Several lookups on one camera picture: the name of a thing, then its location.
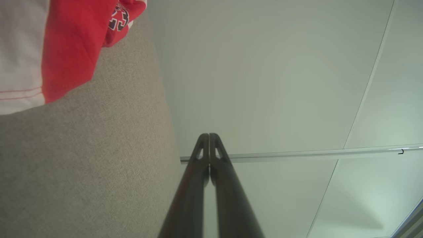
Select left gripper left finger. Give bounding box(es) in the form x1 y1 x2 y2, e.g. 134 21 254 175
158 133 210 238

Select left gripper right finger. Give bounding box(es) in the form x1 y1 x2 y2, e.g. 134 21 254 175
210 133 265 238

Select red shorts with white trim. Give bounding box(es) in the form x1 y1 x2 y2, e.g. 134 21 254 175
0 0 147 115

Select aluminium partition rail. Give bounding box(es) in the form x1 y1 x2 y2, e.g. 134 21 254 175
180 144 423 164

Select grey metal partition post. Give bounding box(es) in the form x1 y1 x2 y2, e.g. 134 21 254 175
392 198 423 238

